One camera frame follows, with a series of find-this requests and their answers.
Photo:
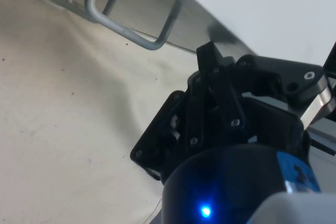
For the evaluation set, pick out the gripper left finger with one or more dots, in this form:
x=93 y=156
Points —
x=195 y=108

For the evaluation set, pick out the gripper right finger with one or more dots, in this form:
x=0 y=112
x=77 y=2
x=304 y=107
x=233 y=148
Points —
x=275 y=77

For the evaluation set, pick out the white chest of drawers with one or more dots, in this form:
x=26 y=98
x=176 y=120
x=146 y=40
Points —
x=262 y=11

